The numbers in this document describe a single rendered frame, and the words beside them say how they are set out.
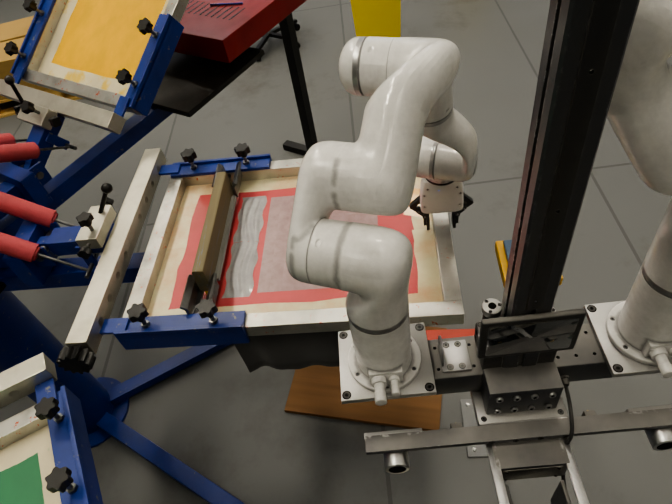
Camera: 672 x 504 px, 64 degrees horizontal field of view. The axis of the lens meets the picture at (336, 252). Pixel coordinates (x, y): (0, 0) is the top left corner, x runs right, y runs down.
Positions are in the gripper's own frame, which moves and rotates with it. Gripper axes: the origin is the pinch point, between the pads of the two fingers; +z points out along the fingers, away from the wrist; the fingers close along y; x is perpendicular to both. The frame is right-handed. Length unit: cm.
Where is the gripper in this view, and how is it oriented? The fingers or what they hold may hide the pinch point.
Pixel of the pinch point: (440, 220)
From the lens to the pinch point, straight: 136.9
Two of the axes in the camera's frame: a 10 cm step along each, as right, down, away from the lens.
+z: 1.4, 6.6, 7.4
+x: 0.2, -7.5, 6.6
